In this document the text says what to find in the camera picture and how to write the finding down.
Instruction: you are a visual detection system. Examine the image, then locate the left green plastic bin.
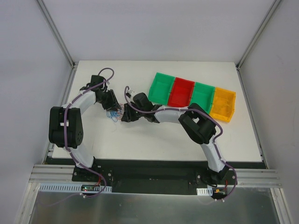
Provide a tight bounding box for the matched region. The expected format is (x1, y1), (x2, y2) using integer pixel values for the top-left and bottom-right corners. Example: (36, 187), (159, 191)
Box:
(148, 72), (175, 105)

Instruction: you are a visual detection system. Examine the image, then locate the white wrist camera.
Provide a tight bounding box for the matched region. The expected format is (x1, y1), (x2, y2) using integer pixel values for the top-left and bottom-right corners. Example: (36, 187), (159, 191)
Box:
(103, 81), (110, 91)
(125, 90), (136, 99)

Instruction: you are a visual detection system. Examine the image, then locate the right white cable duct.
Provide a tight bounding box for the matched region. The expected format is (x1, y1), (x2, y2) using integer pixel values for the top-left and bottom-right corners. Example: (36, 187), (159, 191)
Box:
(196, 187), (213, 196)

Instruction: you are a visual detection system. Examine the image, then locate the left aluminium frame post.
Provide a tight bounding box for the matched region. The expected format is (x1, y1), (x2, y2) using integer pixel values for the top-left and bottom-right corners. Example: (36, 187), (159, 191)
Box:
(35, 0), (76, 68)

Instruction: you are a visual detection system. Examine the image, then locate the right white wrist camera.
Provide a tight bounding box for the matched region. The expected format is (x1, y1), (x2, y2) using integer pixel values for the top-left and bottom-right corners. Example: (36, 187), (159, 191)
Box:
(125, 90), (136, 99)

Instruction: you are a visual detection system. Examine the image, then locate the red plastic bin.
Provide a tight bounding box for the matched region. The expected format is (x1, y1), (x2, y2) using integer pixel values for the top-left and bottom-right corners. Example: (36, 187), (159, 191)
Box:
(168, 77), (195, 107)

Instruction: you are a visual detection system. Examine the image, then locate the right green plastic bin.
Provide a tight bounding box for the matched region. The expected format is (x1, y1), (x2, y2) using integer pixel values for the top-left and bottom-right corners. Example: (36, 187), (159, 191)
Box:
(190, 82), (215, 114)

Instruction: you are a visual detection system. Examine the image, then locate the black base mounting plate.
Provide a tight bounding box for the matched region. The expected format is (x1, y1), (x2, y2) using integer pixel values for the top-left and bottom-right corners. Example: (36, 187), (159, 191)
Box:
(72, 159), (236, 195)

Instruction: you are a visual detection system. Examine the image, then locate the left white cable duct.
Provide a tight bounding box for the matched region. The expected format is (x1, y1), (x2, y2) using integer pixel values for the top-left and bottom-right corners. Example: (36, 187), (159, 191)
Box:
(39, 183), (112, 194)

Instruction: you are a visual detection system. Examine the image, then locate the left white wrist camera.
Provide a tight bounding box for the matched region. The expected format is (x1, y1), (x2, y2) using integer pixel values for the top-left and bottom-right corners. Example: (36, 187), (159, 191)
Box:
(103, 81), (110, 91)

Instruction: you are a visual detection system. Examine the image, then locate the yellow plastic bin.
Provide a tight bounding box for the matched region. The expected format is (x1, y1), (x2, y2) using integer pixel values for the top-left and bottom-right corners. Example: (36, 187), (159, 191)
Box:
(209, 87), (236, 123)

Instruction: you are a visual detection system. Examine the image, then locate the right aluminium frame post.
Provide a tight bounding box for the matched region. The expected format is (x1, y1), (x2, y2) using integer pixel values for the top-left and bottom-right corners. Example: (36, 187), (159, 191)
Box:
(236, 0), (283, 70)

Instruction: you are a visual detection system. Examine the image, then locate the aluminium frame post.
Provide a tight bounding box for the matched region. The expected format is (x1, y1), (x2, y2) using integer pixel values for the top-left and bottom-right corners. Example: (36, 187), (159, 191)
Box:
(35, 0), (76, 68)
(236, 0), (283, 70)

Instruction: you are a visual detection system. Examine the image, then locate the coloured wire bundle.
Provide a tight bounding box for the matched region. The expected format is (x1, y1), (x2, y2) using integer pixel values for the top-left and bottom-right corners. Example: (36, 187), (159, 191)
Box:
(106, 105), (126, 124)

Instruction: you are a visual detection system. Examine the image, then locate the green plastic bin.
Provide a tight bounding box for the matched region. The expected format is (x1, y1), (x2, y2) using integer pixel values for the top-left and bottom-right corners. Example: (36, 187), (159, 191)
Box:
(190, 82), (215, 114)
(148, 72), (175, 105)

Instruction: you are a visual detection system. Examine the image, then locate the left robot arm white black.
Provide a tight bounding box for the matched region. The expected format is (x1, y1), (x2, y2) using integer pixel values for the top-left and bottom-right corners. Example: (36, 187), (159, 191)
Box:
(49, 75), (121, 182)

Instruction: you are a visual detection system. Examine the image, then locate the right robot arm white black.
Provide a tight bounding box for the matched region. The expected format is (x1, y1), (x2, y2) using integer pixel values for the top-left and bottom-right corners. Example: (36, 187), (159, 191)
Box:
(121, 90), (230, 186)

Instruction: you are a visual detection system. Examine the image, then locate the white cable duct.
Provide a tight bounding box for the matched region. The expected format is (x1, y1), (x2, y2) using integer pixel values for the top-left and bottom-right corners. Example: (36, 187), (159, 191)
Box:
(196, 187), (213, 196)
(39, 183), (112, 194)

